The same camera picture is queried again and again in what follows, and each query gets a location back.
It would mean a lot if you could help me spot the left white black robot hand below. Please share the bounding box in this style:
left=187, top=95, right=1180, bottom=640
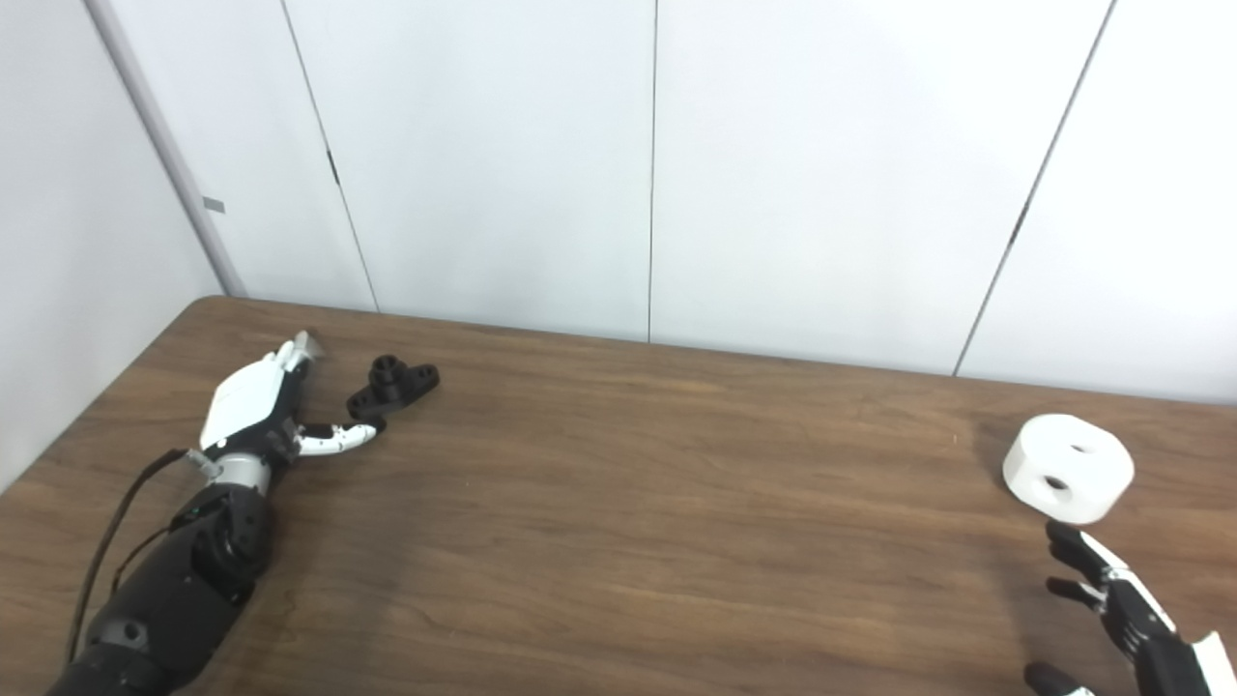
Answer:
left=197, top=331, right=381, bottom=461

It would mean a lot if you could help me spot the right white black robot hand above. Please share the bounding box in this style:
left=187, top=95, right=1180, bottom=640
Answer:
left=1024, top=520, right=1237, bottom=696

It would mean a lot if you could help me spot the black flanged holder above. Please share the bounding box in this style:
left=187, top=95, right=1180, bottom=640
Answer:
left=346, top=355, right=443, bottom=423

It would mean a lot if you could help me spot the round white piece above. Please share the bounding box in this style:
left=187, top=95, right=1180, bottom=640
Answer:
left=1002, top=414, right=1136, bottom=526

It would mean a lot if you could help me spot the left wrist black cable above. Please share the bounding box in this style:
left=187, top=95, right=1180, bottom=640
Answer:
left=65, top=448, right=210, bottom=665

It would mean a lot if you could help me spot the grey wall corner trim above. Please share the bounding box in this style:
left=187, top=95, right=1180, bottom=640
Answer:
left=84, top=0, right=248, bottom=298

